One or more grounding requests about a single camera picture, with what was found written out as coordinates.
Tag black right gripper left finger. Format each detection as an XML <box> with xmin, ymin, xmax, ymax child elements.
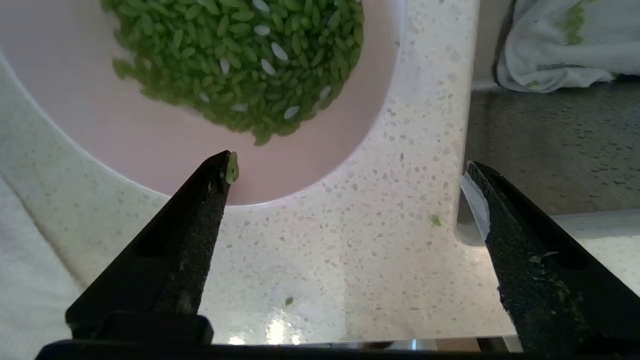
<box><xmin>65</xmin><ymin>150</ymin><xmax>240</xmax><ymax>345</ymax></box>

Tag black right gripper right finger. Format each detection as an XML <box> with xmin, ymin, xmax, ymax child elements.
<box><xmin>460</xmin><ymin>160</ymin><xmax>640</xmax><ymax>352</ymax></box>

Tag white round bowl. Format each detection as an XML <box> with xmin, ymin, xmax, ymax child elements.
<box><xmin>0</xmin><ymin>0</ymin><xmax>407</xmax><ymax>207</ymax></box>

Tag chopped green onions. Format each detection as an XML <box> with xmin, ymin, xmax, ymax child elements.
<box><xmin>100</xmin><ymin>0</ymin><xmax>366</xmax><ymax>147</ymax></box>

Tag stainless steel sink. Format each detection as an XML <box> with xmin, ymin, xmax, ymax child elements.
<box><xmin>455</xmin><ymin>0</ymin><xmax>640</xmax><ymax>247</ymax></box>

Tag white towel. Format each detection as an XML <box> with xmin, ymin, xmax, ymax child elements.
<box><xmin>0</xmin><ymin>175</ymin><xmax>85</xmax><ymax>360</ymax></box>

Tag crumpled white cloth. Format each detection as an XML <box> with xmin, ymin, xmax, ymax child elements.
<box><xmin>495</xmin><ymin>0</ymin><xmax>640</xmax><ymax>94</ymax></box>

